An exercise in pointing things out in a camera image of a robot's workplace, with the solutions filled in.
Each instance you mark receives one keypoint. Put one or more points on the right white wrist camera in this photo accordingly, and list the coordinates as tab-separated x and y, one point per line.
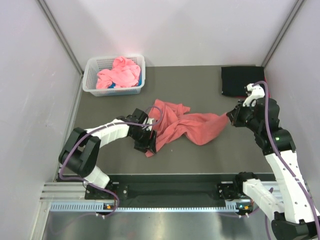
254	92

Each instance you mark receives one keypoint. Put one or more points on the folded black t shirt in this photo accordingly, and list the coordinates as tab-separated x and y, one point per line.
236	78

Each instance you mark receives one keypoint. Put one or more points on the slotted grey cable duct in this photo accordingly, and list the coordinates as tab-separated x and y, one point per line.
102	207

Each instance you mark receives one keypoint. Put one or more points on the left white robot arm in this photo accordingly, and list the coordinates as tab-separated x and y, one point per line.
78	157

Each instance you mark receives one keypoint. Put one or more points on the salmon pink t shirt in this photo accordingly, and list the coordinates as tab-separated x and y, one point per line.
175	120

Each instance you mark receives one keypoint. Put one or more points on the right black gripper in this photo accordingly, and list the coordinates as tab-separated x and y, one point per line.
234	114

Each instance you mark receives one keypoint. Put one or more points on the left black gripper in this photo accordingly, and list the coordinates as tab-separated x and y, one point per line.
148	144

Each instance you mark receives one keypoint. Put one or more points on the pink t shirt in basket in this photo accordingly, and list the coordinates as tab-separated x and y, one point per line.
119	62

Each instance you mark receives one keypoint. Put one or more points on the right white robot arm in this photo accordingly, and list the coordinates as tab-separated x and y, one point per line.
295	217

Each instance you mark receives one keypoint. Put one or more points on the white plastic basket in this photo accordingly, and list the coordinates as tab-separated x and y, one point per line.
96	64

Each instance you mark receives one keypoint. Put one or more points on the folded red t shirt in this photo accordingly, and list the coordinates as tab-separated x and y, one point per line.
266	88

